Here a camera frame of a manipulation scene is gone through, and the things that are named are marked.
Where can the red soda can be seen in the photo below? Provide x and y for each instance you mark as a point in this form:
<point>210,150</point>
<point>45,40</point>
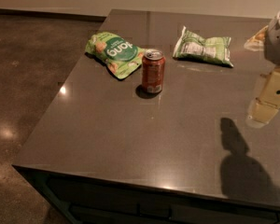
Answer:
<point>153,63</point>

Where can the dark counter cabinet base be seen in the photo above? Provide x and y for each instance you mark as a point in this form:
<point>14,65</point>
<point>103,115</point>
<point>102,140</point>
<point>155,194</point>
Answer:
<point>86,200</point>

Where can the green chip bag back side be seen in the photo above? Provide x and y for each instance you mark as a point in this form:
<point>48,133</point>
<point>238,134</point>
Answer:
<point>213,50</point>

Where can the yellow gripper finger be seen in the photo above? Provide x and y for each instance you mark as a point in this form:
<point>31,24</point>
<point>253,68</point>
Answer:
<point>266,103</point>

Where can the yellow snack bag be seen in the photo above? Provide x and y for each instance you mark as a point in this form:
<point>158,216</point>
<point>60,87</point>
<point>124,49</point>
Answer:
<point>256,42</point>

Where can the green snack bag with logo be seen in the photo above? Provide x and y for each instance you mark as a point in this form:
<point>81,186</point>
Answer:
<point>120,56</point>

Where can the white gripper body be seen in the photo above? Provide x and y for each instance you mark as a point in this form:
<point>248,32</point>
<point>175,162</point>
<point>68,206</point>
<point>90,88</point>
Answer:
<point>278,42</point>

